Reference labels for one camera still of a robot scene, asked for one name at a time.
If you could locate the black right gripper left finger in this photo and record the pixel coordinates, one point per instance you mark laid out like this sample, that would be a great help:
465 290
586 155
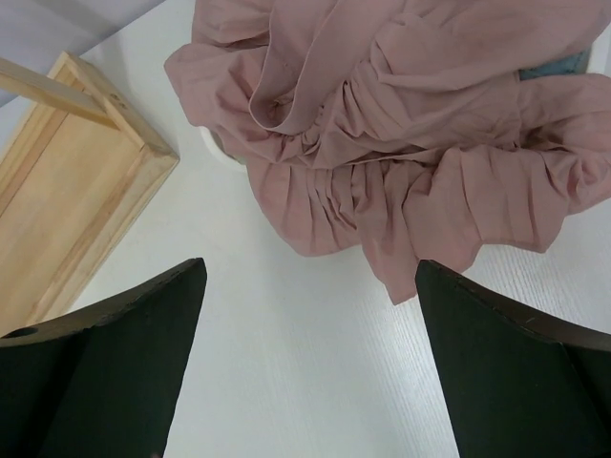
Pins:
104 380

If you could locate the blue denim garment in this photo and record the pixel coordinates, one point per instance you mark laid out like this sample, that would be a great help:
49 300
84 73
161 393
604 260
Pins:
573 64

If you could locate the white laundry basket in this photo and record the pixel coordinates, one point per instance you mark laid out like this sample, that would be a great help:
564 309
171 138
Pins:
215 147

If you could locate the pink pleated skirt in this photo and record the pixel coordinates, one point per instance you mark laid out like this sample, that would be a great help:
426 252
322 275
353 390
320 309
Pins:
403 127

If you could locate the wooden clothes rack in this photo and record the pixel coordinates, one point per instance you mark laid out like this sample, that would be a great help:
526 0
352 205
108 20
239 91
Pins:
77 172

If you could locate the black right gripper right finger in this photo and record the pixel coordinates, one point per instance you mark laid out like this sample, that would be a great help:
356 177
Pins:
517 382

